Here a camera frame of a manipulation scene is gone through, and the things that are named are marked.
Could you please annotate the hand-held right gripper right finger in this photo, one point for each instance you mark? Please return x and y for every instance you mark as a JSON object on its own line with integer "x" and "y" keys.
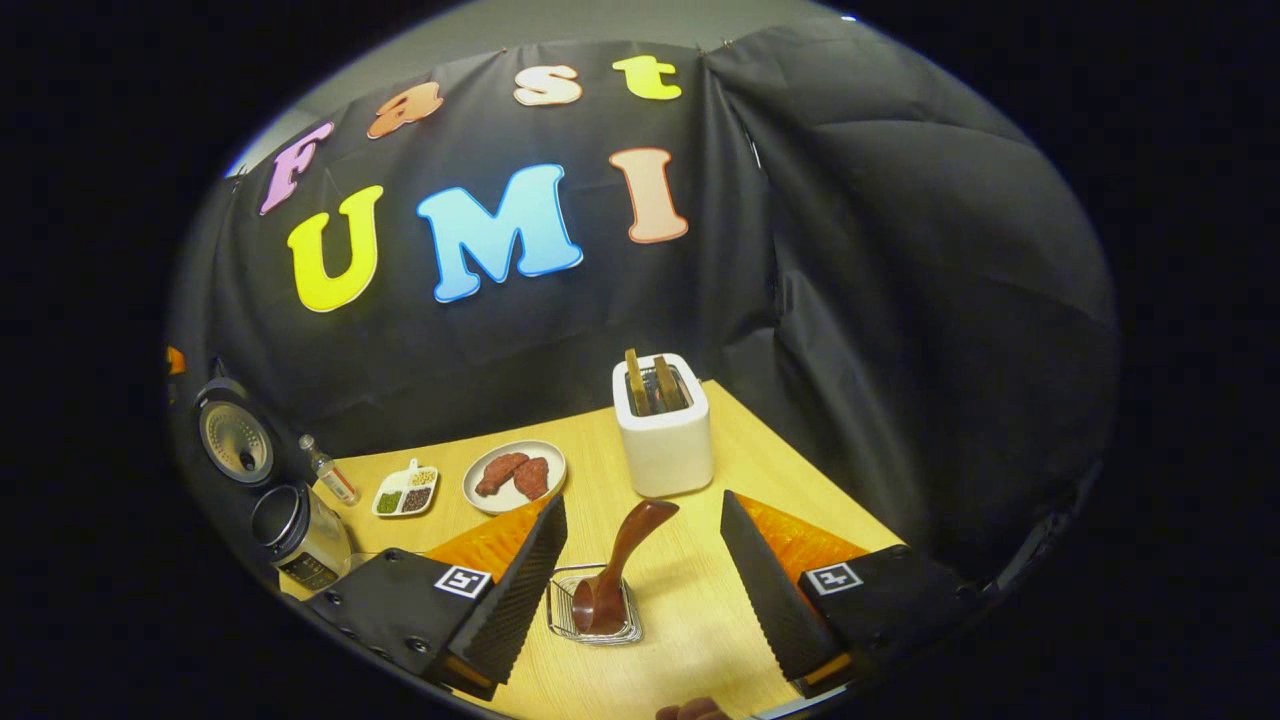
{"x": 768, "y": 590}

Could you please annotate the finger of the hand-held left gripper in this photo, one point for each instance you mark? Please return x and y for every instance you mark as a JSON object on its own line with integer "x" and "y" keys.
{"x": 175, "y": 361}

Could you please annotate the brown wooden spoon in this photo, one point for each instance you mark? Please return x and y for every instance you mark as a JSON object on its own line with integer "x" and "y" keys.
{"x": 635, "y": 530}

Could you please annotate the toast slice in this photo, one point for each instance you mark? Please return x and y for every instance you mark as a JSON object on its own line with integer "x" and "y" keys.
{"x": 668, "y": 385}
{"x": 637, "y": 385}

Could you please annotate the round white plate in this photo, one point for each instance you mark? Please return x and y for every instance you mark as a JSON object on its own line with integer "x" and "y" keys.
{"x": 550, "y": 452}

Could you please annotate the small clear glass bottle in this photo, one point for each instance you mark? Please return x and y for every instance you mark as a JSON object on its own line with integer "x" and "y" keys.
{"x": 335, "y": 480}

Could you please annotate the brown meat piece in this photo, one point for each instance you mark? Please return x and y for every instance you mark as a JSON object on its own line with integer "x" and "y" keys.
{"x": 498, "y": 472}
{"x": 532, "y": 478}

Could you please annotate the dark grey rice cooker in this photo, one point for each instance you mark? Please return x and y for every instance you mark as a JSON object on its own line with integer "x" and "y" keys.
{"x": 310, "y": 545}

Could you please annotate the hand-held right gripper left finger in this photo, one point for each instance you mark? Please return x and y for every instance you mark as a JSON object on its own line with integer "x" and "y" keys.
{"x": 515, "y": 600}

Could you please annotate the black backdrop cloth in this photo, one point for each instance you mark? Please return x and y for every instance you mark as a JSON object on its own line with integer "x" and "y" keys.
{"x": 900, "y": 300}

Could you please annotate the white divided bean dish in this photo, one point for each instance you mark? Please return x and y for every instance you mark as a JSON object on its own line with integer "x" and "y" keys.
{"x": 405, "y": 487}

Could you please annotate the white toaster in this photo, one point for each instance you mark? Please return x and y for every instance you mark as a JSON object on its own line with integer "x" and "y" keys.
{"x": 665, "y": 450}

